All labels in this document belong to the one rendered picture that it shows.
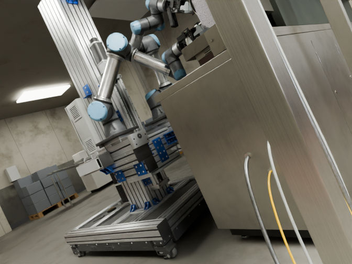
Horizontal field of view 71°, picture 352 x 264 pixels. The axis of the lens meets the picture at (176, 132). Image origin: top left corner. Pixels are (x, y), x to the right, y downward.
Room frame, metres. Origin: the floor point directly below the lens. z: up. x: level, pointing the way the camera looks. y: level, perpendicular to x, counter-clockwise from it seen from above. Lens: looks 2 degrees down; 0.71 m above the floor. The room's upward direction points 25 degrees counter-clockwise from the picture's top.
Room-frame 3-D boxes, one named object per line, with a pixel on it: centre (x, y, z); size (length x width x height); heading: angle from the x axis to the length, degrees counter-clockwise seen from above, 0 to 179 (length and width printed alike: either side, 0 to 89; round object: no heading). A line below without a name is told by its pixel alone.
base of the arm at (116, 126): (1.66, 0.37, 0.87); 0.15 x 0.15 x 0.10
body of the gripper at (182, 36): (1.40, -0.28, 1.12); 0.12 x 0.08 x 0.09; 44
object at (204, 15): (1.23, -0.44, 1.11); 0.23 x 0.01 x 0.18; 44
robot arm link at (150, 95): (2.05, 0.05, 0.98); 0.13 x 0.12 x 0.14; 105
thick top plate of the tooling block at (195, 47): (1.12, -0.38, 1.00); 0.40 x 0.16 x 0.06; 44
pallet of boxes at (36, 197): (6.84, 3.94, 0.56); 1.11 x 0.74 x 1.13; 141
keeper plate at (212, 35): (1.04, -0.33, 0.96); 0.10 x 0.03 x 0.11; 44
